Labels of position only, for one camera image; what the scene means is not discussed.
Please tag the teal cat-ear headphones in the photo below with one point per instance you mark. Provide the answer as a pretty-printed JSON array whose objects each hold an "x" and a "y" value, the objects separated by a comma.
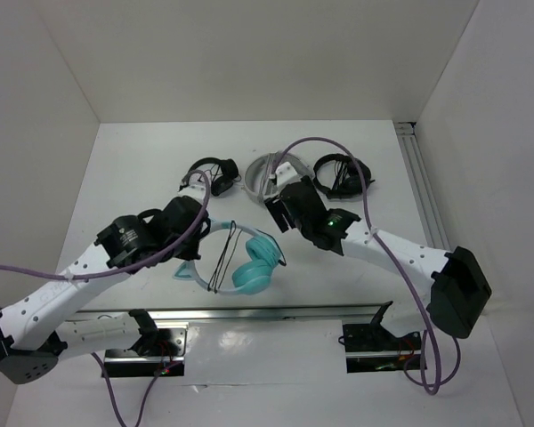
[{"x": 250, "y": 278}]

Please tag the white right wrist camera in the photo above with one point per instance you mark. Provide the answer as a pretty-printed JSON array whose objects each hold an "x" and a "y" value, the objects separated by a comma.
[{"x": 284, "y": 175}]

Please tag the small black headphones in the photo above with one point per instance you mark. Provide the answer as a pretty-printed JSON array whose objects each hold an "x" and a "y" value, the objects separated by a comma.
[{"x": 223, "y": 173}]

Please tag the aluminium corner frame post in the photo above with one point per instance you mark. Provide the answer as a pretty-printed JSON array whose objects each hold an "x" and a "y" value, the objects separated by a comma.
[{"x": 429, "y": 213}]

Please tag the white grey gaming headset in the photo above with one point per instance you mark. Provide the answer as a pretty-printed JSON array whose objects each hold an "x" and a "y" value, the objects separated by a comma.
[{"x": 256, "y": 177}]

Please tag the large black headset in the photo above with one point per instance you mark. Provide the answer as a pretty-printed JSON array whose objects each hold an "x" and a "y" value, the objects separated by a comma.
[{"x": 347, "y": 183}]

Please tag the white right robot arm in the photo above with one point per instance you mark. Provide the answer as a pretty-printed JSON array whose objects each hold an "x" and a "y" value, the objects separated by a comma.
[{"x": 451, "y": 289}]

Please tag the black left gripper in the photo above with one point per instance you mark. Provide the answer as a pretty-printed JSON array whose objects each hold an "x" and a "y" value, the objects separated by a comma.
[{"x": 191, "y": 252}]

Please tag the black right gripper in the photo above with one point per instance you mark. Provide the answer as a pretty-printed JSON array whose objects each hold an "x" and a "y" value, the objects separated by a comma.
[{"x": 278, "y": 208}]

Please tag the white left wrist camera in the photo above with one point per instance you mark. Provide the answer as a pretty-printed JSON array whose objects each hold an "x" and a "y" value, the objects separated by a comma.
[{"x": 197, "y": 186}]

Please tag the aluminium table rail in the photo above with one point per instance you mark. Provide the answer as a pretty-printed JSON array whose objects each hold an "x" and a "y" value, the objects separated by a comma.
[{"x": 348, "y": 313}]

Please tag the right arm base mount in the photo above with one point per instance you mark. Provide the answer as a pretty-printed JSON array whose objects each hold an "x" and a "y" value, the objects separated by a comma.
[{"x": 372, "y": 349}]

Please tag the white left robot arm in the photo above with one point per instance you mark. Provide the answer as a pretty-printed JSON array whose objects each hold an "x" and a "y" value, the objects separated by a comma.
[{"x": 37, "y": 332}]

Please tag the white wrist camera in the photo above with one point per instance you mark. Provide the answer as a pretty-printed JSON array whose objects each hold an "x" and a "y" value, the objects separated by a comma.
[
  {"x": 197, "y": 186},
  {"x": 284, "y": 175}
]

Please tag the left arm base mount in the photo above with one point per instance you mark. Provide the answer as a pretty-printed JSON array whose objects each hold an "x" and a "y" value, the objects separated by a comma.
[{"x": 166, "y": 355}]

